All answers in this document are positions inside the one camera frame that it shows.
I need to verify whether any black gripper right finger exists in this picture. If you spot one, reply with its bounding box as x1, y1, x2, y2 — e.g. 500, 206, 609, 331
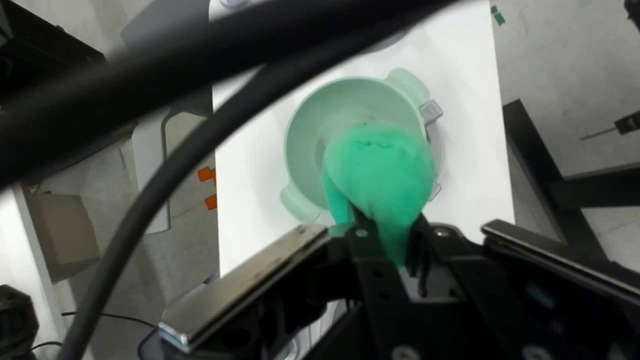
402, 216, 534, 360

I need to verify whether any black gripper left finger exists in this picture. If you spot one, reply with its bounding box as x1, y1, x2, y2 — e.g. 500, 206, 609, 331
347, 210, 419, 360

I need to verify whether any mint green bowl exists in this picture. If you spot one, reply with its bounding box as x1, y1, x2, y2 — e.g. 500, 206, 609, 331
280, 68, 443, 225

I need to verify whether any white toy kitchen unit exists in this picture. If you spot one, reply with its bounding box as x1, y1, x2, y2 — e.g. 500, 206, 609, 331
215, 0, 514, 272

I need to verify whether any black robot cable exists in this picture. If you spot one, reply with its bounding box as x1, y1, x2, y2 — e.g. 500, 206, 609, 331
0, 0, 461, 360

